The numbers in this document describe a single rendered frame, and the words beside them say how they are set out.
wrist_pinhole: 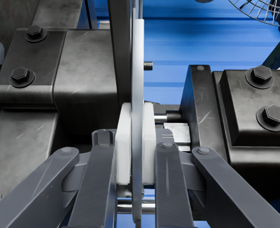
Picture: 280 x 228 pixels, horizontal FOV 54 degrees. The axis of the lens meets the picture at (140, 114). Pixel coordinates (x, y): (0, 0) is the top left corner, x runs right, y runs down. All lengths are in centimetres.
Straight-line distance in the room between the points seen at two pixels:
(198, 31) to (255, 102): 207
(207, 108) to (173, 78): 159
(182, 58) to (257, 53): 60
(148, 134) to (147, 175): 2
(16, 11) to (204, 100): 26
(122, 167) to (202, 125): 22
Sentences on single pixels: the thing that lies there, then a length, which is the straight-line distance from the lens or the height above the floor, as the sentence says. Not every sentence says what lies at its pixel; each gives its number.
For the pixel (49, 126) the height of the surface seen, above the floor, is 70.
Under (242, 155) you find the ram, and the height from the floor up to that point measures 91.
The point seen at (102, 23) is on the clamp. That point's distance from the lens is 57.
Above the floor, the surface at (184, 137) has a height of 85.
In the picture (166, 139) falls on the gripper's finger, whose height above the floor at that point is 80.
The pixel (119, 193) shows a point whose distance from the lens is 42.
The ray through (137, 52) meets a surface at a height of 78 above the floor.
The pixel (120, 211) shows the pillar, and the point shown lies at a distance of 45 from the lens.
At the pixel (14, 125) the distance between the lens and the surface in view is 29.
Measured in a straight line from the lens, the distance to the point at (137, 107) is 18.
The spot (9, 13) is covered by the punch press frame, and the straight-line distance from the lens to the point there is 34.
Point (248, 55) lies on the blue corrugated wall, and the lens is 230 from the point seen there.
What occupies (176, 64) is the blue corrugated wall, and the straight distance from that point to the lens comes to 209.
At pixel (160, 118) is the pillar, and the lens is 51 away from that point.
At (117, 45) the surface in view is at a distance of 18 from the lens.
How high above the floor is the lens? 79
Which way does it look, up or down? level
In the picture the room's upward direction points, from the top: 91 degrees clockwise
